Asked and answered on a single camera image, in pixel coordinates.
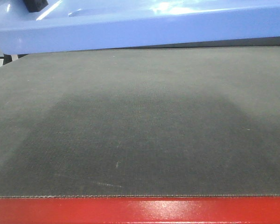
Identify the black fabric table mat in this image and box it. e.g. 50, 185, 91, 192
0, 47, 280, 197

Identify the black gripper finger pad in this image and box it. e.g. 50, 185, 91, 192
23, 0, 48, 13

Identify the blue plastic tray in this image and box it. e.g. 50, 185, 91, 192
0, 0, 280, 55

